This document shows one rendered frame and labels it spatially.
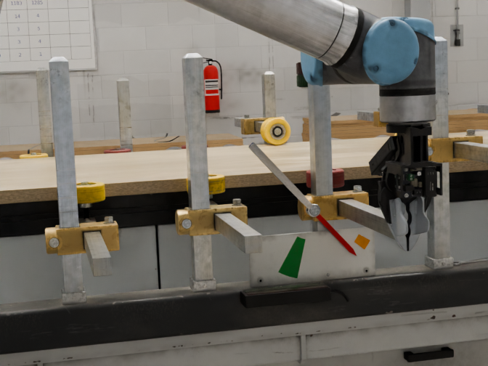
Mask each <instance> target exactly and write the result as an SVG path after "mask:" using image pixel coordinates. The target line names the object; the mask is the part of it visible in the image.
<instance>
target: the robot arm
mask: <svg viewBox="0 0 488 366"><path fill-rule="evenodd" d="M184 1H186V2H188V3H191V4H193V5H195V6H197V7H200V8H202V9H204V10H206V11H209V12H211V13H214V14H215V15H218V16H220V17H223V18H224V19H227V20H229V21H232V22H234V23H236V24H238V25H241V26H243V27H245V28H247V29H250V30H252V31H255V32H257V33H259V34H261V35H263V36H266V37H268V38H270V39H273V40H275V41H277V42H280V43H281V44H284V45H286V46H289V47H291V48H293V49H295V50H298V51H300V52H301V68H302V72H303V74H304V78H305V79H306V81H307V83H309V84H311V85H318V86H322V85H336V84H378V85H379V110H380V122H381V123H389V124H386V132H387V133H397V136H390V137H389V138H388V140H387V141H386V142H385V143H384V145H383V146H382V147H381V148H380V150H379V151H377V153H376V154H375V155H374V156H373V158H372V159H371V160H370V161H369V166H370V172H371V175H379V176H382V180H381V181H378V186H379V188H378V203H379V206H380V208H381V211H382V213H383V216H384V218H385V220H386V222H387V224H388V226H389V229H390V230H391V233H392V235H393V236H394V238H395V240H396V241H397V243H398V244H399V246H400V247H401V248H402V249H403V250H404V251H411V250H412V248H413V247H414V245H415V244H416V243H417V241H418V238H419V236H420V234H421V233H424V232H427V231H428V230H429V220H428V218H427V216H426V215H425V212H426V210H427V208H428V206H429V205H430V202H431V199H432V197H436V195H443V189H442V163H438V162H434V161H430V160H428V135H432V126H431V123H428V122H430V121H435V120H436V105H437V103H438V101H437V99H436V95H435V93H436V65H435V45H436V39H435V34H434V24H433V23H432V22H431V21H430V20H427V19H423V18H417V17H382V18H379V17H377V16H375V15H372V14H370V13H369V12H366V11H365V10H362V9H360V8H357V7H355V6H354V5H348V4H345V3H343V2H341V1H339V0H184ZM437 171H438V172H439V175H440V188H439V187H437ZM396 197H397V198H396ZM400 198H403V199H405V198H410V199H409V200H408V201H407V202H406V211H407V213H408V220H406V218H405V217H404V213H405V205H404V203H403V202H402V201H401V200H400Z"/></svg>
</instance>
